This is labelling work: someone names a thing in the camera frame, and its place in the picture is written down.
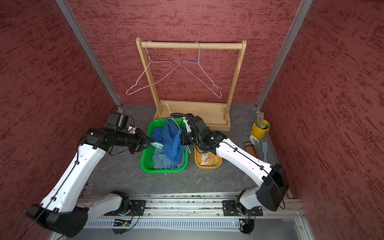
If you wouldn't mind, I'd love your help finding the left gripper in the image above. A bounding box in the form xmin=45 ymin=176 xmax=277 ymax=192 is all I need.
xmin=116 ymin=127 xmax=156 ymax=154

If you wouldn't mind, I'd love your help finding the royal blue tank top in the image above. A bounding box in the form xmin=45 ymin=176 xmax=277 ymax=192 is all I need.
xmin=151 ymin=118 xmax=185 ymax=163

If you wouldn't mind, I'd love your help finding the grey-blue tank top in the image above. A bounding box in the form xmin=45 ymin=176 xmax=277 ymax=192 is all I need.
xmin=152 ymin=153 xmax=185 ymax=170

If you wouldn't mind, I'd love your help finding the white wire hanger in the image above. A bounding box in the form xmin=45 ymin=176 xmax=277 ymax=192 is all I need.
xmin=164 ymin=102 xmax=191 ymax=154

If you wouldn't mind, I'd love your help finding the pink clothespin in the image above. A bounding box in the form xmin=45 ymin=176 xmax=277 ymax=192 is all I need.
xmin=201 ymin=152 xmax=211 ymax=161

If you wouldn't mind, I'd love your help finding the blue wire hanger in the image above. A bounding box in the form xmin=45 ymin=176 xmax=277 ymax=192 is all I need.
xmin=179 ymin=42 xmax=223 ymax=99

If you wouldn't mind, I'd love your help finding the pink wire hanger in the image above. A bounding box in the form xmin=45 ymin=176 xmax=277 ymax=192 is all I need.
xmin=126 ymin=41 xmax=181 ymax=96

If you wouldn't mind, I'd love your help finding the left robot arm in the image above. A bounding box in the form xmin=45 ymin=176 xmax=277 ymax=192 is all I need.
xmin=26 ymin=112 xmax=155 ymax=238

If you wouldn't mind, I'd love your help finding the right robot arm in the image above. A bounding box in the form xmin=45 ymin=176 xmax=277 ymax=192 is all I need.
xmin=170 ymin=113 xmax=289 ymax=215

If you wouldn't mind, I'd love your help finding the green plastic basket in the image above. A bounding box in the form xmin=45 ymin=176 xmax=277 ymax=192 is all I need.
xmin=141 ymin=118 xmax=189 ymax=173

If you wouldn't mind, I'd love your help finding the wooden clothes rack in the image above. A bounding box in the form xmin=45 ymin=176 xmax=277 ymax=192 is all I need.
xmin=136 ymin=37 xmax=247 ymax=131

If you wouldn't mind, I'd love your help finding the yellow plastic tray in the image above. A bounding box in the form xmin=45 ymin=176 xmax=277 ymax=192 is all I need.
xmin=195 ymin=146 xmax=223 ymax=170

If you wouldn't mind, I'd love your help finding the brown wooden brush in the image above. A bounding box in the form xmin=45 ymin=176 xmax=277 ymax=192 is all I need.
xmin=244 ymin=142 xmax=258 ymax=158

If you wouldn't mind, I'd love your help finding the yellow pencil cup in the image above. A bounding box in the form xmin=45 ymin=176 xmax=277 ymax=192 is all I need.
xmin=251 ymin=112 xmax=271 ymax=140

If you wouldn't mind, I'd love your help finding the grey-blue spatula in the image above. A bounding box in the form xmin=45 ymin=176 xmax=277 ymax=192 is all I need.
xmin=262 ymin=142 xmax=268 ymax=163

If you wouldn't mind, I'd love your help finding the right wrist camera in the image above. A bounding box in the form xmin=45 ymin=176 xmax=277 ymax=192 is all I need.
xmin=183 ymin=118 xmax=192 ymax=134

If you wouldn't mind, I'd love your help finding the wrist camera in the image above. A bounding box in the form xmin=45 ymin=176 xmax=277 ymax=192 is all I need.
xmin=102 ymin=112 xmax=137 ymax=134
xmin=183 ymin=118 xmax=192 ymax=134

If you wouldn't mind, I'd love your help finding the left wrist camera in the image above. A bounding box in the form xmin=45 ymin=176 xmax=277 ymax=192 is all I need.
xmin=102 ymin=112 xmax=137 ymax=134

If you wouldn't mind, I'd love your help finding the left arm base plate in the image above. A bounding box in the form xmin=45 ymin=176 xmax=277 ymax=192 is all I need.
xmin=104 ymin=200 xmax=146 ymax=217

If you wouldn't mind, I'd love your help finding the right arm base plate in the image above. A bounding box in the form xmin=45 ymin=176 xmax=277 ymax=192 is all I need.
xmin=222 ymin=200 xmax=263 ymax=218

